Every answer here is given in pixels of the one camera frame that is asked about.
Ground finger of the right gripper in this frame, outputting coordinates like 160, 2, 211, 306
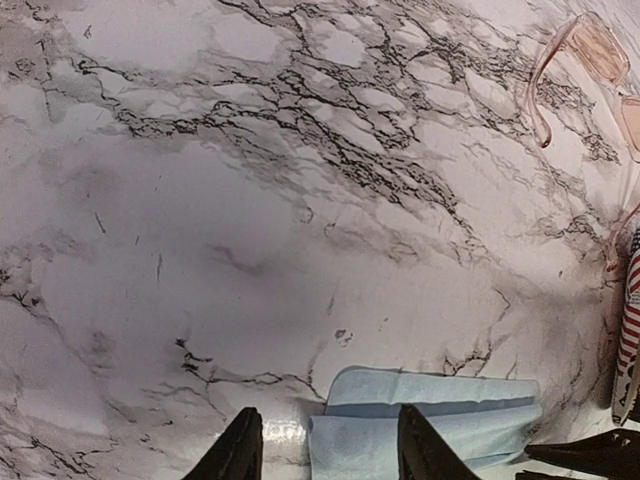
524, 428, 639, 479

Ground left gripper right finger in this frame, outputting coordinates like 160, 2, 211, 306
397, 404, 479, 480

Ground blue cleaning cloth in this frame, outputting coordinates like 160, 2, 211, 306
308, 367, 542, 479

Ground striped flag glasses pouch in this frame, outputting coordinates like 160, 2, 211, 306
611, 229, 639, 426

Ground pink frame sunglasses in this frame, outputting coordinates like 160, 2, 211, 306
525, 11, 639, 272

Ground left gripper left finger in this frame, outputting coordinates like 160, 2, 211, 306
183, 407, 263, 480

